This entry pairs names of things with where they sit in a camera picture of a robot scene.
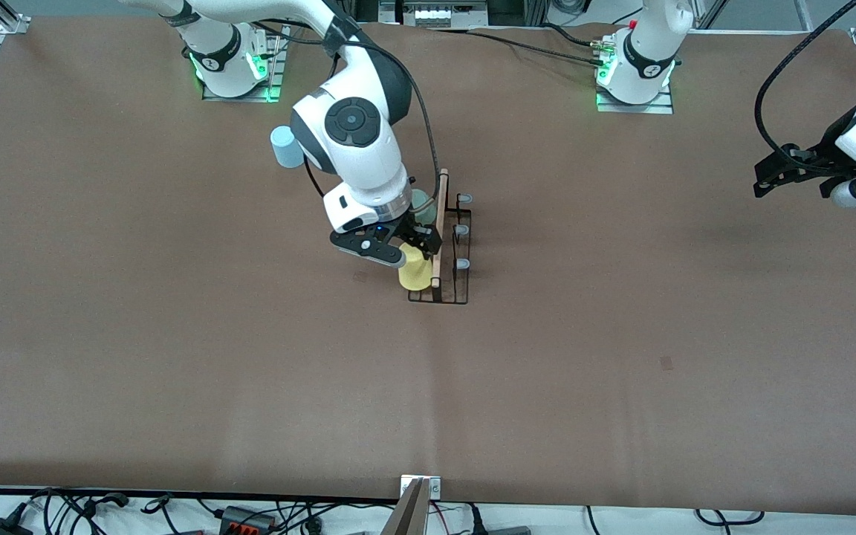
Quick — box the mint green plastic cup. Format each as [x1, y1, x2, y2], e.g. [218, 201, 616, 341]
[409, 188, 436, 224]

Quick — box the yellow plastic cup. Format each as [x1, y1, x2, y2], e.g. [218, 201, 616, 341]
[398, 244, 435, 292]

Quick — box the black wire cup holder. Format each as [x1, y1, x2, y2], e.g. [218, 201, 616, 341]
[407, 169, 473, 306]

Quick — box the light blue plastic cup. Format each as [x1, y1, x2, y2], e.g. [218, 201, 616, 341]
[270, 126, 305, 169]

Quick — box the brown table cover mat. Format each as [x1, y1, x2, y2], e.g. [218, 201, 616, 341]
[0, 15, 856, 517]

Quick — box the grey control box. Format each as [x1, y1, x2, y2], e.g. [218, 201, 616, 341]
[380, 0, 490, 29]

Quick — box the grey metal pole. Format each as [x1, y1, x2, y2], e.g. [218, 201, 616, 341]
[380, 479, 429, 535]

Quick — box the black orange connector box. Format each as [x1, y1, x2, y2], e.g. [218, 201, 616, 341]
[218, 506, 278, 533]

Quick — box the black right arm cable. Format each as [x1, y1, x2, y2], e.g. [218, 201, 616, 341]
[250, 19, 444, 224]

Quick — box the aluminium arm base plate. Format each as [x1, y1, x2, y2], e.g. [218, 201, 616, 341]
[596, 82, 675, 115]
[201, 21, 282, 103]

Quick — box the thin black cable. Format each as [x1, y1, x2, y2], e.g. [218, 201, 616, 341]
[465, 30, 603, 69]

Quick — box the small metal bracket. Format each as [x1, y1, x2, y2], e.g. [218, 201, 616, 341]
[400, 475, 442, 499]

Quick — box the thick black cable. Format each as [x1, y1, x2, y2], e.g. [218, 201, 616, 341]
[543, 22, 611, 51]

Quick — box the black cable tangle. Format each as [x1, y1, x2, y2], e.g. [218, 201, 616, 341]
[30, 488, 132, 535]

